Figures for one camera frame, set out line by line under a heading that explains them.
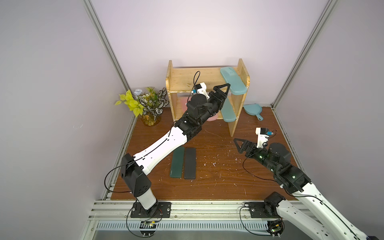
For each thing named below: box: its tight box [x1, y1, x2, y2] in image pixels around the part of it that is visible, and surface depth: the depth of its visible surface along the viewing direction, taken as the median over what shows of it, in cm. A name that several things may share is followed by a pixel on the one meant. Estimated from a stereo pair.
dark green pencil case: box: [170, 146, 185, 178], surface depth 88 cm
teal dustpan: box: [243, 104, 264, 121], surface depth 120 cm
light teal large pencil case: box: [220, 66, 247, 96], surface depth 77 cm
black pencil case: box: [184, 147, 196, 180], surface depth 90 cm
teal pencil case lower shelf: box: [221, 91, 237, 123], surface depth 87 cm
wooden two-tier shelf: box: [165, 58, 250, 137], surface depth 76 cm
